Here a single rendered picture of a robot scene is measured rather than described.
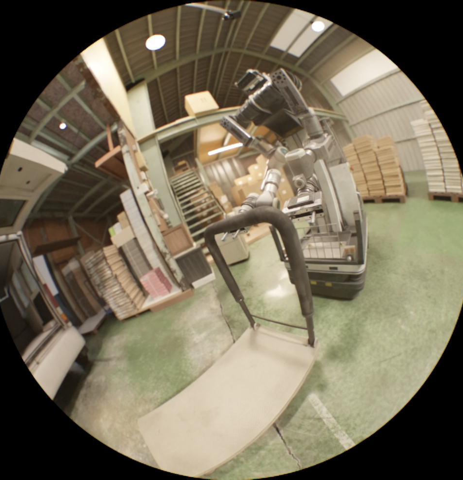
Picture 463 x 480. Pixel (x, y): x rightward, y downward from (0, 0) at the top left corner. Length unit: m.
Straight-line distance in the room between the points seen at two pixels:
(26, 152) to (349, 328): 2.09
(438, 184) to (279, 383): 3.03
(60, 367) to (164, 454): 1.29
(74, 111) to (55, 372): 2.76
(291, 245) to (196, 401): 0.70
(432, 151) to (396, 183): 0.95
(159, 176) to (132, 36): 4.15
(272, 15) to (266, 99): 6.48
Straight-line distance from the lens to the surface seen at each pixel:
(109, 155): 2.37
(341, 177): 1.23
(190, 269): 1.95
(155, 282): 2.10
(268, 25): 7.36
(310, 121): 0.86
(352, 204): 1.27
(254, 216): 0.34
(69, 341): 1.94
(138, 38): 5.13
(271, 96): 0.93
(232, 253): 2.03
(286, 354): 0.67
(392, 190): 2.90
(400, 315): 1.04
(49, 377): 1.81
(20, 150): 1.24
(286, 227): 0.32
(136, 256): 2.48
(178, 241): 1.88
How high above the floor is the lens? 0.79
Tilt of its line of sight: 12 degrees down
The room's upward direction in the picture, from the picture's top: 25 degrees counter-clockwise
